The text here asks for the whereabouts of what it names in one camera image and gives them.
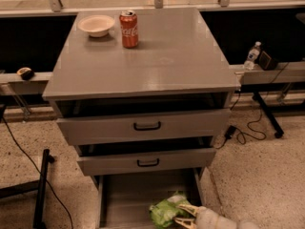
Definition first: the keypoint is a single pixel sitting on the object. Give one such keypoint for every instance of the grey drawer cabinet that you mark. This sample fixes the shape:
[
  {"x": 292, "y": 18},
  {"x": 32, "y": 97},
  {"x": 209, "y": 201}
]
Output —
[{"x": 176, "y": 67}]

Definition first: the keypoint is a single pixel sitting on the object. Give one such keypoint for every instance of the clear water bottle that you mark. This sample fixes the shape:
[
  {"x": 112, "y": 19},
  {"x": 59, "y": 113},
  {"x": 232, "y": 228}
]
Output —
[{"x": 253, "y": 54}]

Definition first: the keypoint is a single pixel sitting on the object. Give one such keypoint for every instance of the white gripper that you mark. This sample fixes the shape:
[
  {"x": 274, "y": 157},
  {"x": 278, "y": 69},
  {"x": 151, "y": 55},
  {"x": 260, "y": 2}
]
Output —
[{"x": 206, "y": 218}]

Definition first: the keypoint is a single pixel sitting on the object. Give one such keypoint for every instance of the black tape measure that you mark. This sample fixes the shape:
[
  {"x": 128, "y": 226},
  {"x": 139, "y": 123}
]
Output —
[{"x": 25, "y": 73}]

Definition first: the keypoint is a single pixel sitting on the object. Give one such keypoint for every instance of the grey top drawer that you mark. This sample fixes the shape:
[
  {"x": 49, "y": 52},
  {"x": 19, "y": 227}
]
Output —
[{"x": 119, "y": 128}]

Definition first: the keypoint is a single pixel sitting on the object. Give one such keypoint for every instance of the grey drawer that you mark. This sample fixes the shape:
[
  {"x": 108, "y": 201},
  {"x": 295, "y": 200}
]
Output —
[
  {"x": 119, "y": 128},
  {"x": 124, "y": 164},
  {"x": 125, "y": 200}
]

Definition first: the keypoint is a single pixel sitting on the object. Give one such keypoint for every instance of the black stand leg right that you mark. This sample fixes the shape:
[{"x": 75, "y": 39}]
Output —
[{"x": 278, "y": 130}]

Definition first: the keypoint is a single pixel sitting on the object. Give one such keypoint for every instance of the black stand leg left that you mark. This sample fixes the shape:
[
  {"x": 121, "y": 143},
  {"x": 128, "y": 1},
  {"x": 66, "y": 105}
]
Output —
[{"x": 38, "y": 185}]

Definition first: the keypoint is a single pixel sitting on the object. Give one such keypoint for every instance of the black middle drawer handle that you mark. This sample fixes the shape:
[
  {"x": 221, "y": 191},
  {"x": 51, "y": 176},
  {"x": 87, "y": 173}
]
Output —
[{"x": 147, "y": 163}]

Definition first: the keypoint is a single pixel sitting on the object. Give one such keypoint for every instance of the grey middle drawer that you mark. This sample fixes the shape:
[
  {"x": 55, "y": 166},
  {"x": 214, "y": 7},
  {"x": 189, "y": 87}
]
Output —
[{"x": 124, "y": 164}]

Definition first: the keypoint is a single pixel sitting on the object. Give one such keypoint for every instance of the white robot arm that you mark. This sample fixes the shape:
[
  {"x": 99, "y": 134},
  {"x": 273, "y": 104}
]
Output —
[{"x": 243, "y": 224}]

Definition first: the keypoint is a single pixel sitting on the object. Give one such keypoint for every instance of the white paper bowl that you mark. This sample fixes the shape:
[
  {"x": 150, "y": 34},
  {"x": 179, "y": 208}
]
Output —
[{"x": 96, "y": 25}]

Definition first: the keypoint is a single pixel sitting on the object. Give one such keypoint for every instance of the black power adapter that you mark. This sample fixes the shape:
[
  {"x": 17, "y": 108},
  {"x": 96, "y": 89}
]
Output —
[{"x": 230, "y": 132}]

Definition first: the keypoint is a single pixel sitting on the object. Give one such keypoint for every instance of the black stand leg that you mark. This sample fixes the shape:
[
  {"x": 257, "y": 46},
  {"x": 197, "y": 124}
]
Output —
[
  {"x": 38, "y": 185},
  {"x": 278, "y": 130}
]

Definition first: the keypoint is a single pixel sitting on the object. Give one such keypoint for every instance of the black drawer handle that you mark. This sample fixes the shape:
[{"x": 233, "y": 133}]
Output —
[
  {"x": 143, "y": 127},
  {"x": 147, "y": 163}
]

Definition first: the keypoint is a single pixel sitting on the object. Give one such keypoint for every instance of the grey bottom drawer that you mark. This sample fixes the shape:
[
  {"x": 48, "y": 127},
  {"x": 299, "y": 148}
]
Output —
[{"x": 125, "y": 200}]

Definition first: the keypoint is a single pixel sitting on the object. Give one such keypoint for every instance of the small black box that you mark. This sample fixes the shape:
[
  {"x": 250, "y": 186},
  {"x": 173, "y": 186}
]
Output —
[{"x": 266, "y": 62}]

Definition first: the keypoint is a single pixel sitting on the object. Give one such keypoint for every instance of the black top drawer handle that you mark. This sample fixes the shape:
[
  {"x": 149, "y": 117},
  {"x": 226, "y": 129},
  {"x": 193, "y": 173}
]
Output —
[{"x": 143, "y": 127}]

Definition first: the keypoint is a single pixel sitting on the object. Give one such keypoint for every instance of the metal ledge support left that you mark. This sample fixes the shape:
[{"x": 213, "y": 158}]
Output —
[{"x": 7, "y": 91}]

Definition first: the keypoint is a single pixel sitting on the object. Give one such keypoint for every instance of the green rice chip bag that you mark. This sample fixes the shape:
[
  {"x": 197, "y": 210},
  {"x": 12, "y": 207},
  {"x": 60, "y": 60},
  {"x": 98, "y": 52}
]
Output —
[{"x": 163, "y": 212}]

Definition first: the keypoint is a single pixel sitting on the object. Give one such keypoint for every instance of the red cola can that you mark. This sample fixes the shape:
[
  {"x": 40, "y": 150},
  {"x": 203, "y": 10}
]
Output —
[{"x": 129, "y": 29}]

